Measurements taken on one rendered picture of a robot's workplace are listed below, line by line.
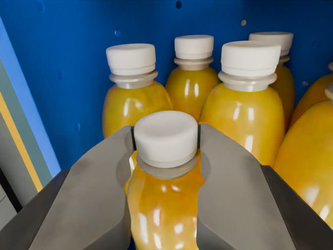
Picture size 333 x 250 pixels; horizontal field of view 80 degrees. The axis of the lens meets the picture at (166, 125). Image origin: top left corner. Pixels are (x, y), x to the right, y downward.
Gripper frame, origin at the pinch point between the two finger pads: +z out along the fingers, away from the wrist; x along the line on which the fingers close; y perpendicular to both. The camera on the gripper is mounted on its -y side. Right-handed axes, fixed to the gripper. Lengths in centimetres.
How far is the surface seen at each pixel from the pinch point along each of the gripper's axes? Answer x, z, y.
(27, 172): -123, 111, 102
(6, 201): -140, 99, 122
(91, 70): -6.6, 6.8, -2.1
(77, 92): -7.3, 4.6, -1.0
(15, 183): -138, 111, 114
